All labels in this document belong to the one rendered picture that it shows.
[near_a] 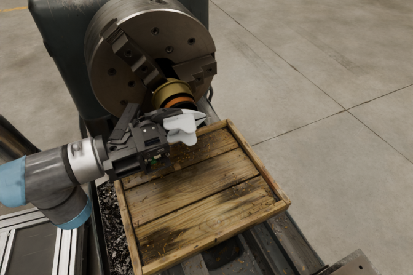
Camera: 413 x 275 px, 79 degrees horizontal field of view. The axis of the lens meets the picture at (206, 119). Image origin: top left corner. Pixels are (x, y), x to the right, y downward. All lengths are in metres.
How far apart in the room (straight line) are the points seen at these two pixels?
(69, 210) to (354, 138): 1.98
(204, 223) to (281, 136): 1.46
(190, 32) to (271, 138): 1.45
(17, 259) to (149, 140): 1.17
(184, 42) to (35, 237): 1.21
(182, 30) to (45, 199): 0.42
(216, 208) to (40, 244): 1.05
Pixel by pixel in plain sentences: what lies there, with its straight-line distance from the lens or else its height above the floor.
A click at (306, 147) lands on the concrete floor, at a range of 1.97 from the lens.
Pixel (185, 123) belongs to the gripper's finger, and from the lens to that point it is 0.48.
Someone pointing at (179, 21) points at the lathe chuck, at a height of 1.20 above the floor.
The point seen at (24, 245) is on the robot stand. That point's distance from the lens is 1.54.
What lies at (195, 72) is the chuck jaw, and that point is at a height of 1.10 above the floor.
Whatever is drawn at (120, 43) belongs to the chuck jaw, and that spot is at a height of 1.20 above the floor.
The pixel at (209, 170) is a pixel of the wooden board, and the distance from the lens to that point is 0.66.
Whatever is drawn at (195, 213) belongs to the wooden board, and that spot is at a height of 0.89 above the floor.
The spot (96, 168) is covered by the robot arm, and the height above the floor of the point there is 1.09.
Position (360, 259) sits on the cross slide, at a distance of 0.55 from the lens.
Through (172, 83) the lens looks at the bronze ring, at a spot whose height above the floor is 1.12.
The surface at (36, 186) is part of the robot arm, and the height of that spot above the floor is 1.09.
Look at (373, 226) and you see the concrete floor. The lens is 1.82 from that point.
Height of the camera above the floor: 1.44
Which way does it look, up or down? 45 degrees down
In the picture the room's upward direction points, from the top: straight up
